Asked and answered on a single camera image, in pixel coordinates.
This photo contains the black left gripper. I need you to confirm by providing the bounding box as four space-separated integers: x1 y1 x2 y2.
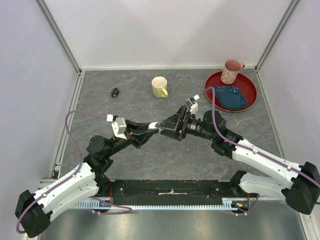
105 119 159 157

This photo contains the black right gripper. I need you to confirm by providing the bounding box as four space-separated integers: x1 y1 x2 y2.
155 104 216 142

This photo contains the white earbud charging case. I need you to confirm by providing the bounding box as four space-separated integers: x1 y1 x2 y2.
148 122 161 131

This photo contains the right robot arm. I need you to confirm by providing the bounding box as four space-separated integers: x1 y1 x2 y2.
148 105 320 215

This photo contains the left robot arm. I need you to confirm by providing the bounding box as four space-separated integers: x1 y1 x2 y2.
15 117 160 238

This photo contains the black clip object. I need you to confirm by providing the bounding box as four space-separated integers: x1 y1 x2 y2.
110 87 120 98

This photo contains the yellow-green ceramic mug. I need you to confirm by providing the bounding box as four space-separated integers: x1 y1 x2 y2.
151 76 168 98

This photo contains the blue leaf-shaped dish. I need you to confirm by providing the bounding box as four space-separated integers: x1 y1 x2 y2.
214 86 248 111

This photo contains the pink patterned mug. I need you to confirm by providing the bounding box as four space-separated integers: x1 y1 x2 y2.
220 60 246 85

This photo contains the red round tray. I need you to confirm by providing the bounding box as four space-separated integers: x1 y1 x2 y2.
204 71 258 112

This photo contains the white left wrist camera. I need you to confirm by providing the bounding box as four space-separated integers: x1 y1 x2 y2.
106 114 127 140

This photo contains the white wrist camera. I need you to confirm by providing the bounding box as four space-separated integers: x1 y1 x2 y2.
186 94 200 114
106 114 127 140

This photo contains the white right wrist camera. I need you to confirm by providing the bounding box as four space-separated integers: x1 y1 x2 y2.
186 94 200 114

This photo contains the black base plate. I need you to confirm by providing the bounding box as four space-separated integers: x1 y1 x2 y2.
96 179 257 205

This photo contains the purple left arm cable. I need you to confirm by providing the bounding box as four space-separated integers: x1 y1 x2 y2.
15 110 133 234

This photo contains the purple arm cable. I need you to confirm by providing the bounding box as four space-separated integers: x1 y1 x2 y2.
193 86 320 217
15 110 133 234

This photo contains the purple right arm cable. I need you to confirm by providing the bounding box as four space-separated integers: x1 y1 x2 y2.
193 86 320 217

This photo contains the light blue cable duct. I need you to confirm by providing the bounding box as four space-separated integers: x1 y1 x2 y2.
70 198 249 211

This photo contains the left aluminium frame post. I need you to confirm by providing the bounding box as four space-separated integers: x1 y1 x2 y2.
35 0 82 75

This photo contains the aluminium frame post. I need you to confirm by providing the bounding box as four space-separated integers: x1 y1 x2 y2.
35 0 82 75
254 0 301 73

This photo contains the right aluminium frame post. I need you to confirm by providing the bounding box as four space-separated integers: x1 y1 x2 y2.
254 0 301 73

